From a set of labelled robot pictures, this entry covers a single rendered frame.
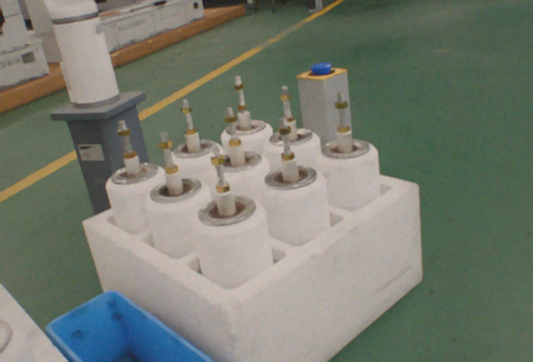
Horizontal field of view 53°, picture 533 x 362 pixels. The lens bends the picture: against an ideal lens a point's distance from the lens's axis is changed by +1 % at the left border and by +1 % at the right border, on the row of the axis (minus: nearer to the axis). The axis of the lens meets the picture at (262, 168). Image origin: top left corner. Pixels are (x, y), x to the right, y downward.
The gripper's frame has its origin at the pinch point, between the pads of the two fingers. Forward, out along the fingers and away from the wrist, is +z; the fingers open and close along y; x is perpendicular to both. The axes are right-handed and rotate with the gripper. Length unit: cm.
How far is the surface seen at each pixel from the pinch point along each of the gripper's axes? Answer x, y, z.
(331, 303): -27, -31, 36
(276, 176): -17.1, -29.6, 19.6
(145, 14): 271, 119, 21
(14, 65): 218, 10, 27
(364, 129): 29, 47, 45
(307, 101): 1.6, -3.1, 18.2
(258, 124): 3.3, -14.6, 19.5
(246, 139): 1.1, -19.8, 20.3
